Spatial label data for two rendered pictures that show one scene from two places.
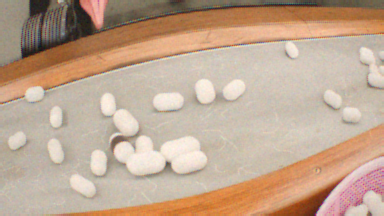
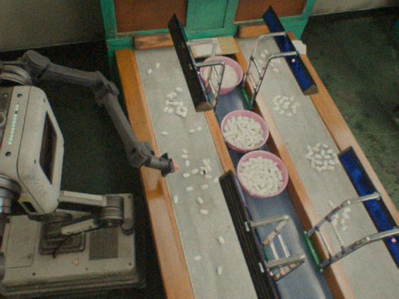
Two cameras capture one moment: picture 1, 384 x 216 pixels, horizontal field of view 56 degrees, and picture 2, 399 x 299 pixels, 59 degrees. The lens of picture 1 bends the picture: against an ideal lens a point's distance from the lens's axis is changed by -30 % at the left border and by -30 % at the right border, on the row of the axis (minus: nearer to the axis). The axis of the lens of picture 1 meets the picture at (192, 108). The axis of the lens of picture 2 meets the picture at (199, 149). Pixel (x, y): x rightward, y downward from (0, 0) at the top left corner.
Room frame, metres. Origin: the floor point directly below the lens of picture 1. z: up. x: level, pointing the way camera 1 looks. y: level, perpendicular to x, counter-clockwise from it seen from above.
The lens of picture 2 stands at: (0.55, 0.92, 2.32)
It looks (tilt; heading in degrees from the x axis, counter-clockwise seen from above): 58 degrees down; 262
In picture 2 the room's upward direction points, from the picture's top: 11 degrees clockwise
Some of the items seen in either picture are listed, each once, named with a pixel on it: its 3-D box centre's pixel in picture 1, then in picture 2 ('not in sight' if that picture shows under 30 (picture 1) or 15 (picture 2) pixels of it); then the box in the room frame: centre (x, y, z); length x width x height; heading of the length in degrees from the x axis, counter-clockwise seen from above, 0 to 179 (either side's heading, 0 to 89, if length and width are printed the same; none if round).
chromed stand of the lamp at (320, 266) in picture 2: not in sight; (346, 233); (-0.23, 0.41, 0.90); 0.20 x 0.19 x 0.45; 107
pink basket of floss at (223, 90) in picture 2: not in sight; (220, 77); (0.29, -0.63, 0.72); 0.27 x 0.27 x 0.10
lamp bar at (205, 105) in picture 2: not in sight; (188, 59); (0.51, -0.39, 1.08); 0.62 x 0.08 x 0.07; 107
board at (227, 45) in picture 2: not in sight; (211, 46); (0.35, -0.84, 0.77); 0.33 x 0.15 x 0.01; 17
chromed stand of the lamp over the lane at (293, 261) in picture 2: not in sight; (262, 255); (0.15, 0.52, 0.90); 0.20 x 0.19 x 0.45; 107
